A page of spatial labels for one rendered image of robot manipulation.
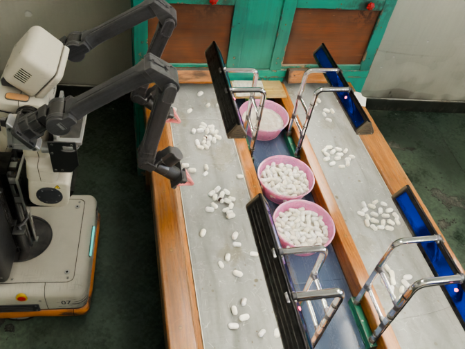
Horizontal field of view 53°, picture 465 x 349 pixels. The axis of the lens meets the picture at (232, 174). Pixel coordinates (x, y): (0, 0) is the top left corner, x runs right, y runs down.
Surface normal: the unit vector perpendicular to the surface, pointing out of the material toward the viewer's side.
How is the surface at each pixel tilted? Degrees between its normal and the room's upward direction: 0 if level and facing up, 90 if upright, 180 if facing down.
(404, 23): 90
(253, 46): 90
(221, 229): 0
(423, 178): 0
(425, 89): 87
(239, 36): 90
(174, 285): 0
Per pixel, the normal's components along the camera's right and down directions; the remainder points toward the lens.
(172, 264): 0.13, -0.69
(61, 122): 0.15, 0.78
